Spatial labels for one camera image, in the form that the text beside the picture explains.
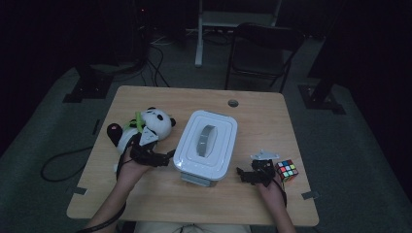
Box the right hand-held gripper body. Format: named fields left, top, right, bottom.
left=250, top=149, right=281, bottom=188

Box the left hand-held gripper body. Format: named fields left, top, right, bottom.
left=129, top=125, right=163, bottom=167

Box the colourful puzzle cube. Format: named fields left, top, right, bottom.
left=274, top=158, right=300, bottom=183

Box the panda plush toy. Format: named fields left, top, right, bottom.
left=106, top=107, right=177, bottom=155

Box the white plastic storage box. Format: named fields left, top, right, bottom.
left=172, top=110, right=239, bottom=182

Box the person's left hand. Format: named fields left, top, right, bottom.
left=116, top=150, right=154, bottom=189

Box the person's right hand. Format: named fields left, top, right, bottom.
left=257, top=177, right=287, bottom=209

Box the grey tape strip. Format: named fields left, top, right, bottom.
left=300, top=190, right=321, bottom=201
left=66, top=185, right=87, bottom=196

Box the person's beige clothing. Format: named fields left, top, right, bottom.
left=133, top=221, right=254, bottom=233

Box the black stand base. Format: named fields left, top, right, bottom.
left=297, top=0, right=347, bottom=116
left=62, top=62, right=115, bottom=105

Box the black folding chair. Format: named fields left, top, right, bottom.
left=224, top=22, right=306, bottom=95

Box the white metal stand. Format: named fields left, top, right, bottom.
left=193, top=0, right=284, bottom=68

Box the right hand-held gripper cable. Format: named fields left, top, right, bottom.
left=271, top=177, right=289, bottom=209

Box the hand-held gripper cable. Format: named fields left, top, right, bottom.
left=75, top=135, right=138, bottom=233
left=271, top=177, right=289, bottom=209

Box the left hand-held gripper cable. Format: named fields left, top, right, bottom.
left=75, top=135, right=138, bottom=233

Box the bundle of dark cables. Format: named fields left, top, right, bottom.
left=113, top=32, right=171, bottom=88

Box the black floor cable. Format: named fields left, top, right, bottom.
left=40, top=146, right=95, bottom=183

